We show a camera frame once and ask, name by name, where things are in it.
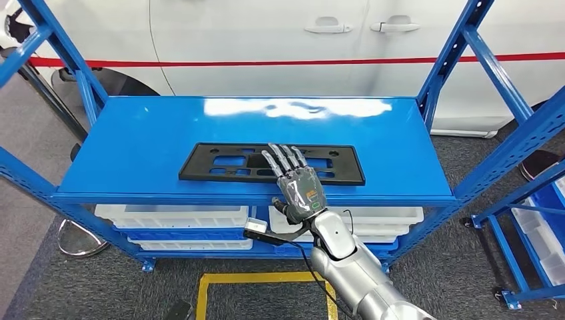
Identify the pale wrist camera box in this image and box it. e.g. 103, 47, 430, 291
245, 217, 269, 234

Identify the white car with red stripe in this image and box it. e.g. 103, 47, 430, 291
0, 0, 565, 139

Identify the white plastic bin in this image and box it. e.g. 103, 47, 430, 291
128, 237, 254, 251
273, 227, 409, 244
512, 207, 565, 287
268, 206, 424, 235
93, 204, 251, 229

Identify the chrome stanchion post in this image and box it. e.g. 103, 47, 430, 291
56, 218, 111, 258
17, 61, 89, 162

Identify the black plastic plate frame part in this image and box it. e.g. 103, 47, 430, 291
179, 142, 366, 187

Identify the blue wheeled shelf rack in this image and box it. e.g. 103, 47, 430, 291
458, 161, 565, 311

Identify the black camera cable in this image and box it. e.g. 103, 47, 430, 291
299, 209, 355, 320

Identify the blue metal shelf rack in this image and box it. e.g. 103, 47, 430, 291
0, 0, 565, 273

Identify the dark round floor base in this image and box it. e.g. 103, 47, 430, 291
518, 150, 565, 182

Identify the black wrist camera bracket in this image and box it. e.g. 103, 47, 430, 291
243, 221, 318, 247

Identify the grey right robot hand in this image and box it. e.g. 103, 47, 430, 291
261, 143, 328, 225

